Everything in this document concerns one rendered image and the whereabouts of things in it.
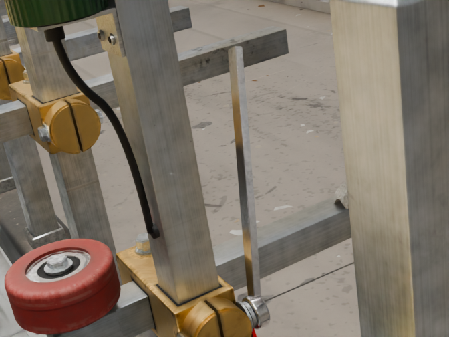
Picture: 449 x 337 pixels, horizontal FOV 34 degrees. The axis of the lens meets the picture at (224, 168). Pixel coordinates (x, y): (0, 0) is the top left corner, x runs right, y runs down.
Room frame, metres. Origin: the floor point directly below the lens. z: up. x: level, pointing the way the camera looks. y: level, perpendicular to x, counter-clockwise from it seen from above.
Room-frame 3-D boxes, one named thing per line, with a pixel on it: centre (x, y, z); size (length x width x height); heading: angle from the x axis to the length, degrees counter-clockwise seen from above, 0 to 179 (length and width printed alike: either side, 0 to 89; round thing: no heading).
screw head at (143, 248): (0.54, 0.07, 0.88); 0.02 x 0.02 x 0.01
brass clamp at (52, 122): (0.72, 0.16, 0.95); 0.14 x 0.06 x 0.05; 26
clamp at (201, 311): (0.50, 0.05, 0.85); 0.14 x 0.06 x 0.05; 26
